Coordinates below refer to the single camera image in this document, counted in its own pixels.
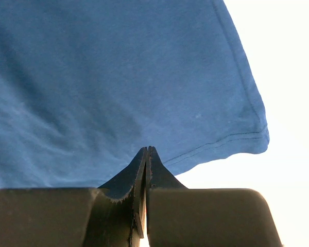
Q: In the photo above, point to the blue t shirt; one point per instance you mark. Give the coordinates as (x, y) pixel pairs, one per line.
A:
(84, 85)

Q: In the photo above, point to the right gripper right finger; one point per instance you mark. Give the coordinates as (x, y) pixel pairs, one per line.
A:
(179, 216)

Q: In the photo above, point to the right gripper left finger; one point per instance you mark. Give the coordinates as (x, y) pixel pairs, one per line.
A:
(110, 215)

